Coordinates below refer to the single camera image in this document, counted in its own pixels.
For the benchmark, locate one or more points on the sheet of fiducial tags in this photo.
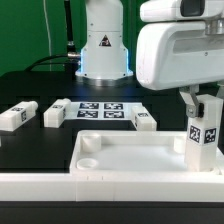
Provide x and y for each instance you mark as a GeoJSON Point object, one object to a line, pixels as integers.
{"type": "Point", "coordinates": [101, 110]}

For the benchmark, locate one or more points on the white L-shaped fence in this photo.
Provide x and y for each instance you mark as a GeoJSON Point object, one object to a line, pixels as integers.
{"type": "Point", "coordinates": [90, 186]}

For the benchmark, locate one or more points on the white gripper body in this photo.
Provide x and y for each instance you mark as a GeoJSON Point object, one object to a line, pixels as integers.
{"type": "Point", "coordinates": [181, 44]}

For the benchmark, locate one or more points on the white desk top tray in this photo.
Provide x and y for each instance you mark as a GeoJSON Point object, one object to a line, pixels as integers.
{"type": "Point", "coordinates": [134, 152]}

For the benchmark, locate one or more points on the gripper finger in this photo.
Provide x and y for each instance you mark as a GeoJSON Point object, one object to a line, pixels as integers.
{"type": "Point", "coordinates": [194, 109]}

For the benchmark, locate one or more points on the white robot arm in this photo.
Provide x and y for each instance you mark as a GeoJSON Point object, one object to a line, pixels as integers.
{"type": "Point", "coordinates": [104, 58]}

